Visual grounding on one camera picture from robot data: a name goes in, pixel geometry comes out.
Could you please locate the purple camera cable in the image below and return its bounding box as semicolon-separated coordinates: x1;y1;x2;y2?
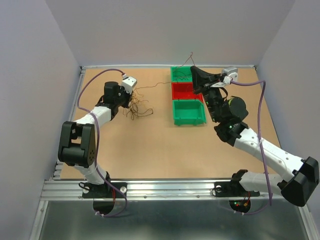
229;79;273;216
76;69;128;218

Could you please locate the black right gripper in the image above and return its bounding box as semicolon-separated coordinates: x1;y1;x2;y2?
191;65;224;123

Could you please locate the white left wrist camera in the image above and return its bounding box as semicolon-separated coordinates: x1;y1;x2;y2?
121;76;138;94

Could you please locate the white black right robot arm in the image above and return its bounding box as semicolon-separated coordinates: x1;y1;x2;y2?
190;66;320;207

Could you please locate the wire bundle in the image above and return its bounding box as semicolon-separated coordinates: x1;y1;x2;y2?
123;87;155;120

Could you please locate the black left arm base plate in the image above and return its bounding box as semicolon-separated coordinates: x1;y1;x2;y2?
78;182;123;199

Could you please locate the green plastic bin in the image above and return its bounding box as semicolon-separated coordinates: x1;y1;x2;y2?
170;66;192;83
172;99;207;126

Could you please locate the aluminium mounting rail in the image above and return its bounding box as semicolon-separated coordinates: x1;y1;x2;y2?
41;177;308;201

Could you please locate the far green plastic bin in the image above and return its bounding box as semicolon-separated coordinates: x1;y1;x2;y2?
170;66;192;83

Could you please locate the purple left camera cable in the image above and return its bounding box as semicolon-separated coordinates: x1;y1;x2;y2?
76;69;128;218

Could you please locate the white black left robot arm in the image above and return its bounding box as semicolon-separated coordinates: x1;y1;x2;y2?
57;77;137;198

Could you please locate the red plastic bin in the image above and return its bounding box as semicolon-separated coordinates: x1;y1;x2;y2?
171;82;203;102

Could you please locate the dark wire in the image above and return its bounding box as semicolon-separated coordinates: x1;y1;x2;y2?
173;71;191;82

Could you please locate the near green plastic bin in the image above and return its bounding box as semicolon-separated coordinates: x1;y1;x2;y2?
172;99;207;126

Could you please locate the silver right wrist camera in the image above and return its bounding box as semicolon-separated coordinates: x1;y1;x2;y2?
221;66;239;85

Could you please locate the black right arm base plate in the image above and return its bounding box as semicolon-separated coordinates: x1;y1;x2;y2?
211;181;260;198

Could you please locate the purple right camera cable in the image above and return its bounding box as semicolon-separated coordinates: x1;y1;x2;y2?
229;79;273;216

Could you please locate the brown wire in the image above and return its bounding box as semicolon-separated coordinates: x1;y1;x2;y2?
136;51;195;90

